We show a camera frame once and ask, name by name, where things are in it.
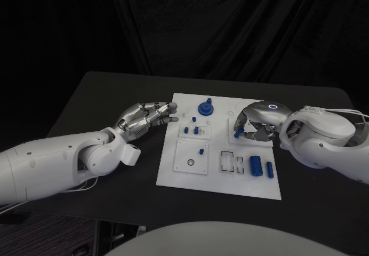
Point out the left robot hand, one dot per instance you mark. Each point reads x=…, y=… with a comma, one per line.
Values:
x=138, y=118

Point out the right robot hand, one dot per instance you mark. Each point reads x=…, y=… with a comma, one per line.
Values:
x=262, y=112

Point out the blue gear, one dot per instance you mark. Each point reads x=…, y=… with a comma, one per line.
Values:
x=204, y=110

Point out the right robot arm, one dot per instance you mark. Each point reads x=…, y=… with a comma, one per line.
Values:
x=317, y=140

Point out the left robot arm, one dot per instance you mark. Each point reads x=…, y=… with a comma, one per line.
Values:
x=43, y=170

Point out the white task board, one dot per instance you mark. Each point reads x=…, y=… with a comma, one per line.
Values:
x=219, y=184

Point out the blue plug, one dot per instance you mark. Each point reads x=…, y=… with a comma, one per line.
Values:
x=196, y=130
x=186, y=130

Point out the large blue cylinder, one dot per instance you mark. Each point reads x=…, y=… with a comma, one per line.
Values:
x=255, y=166

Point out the thin long blue cylinder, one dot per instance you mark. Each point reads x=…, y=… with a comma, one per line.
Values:
x=269, y=170

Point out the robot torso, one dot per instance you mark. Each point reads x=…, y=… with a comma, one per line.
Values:
x=230, y=240

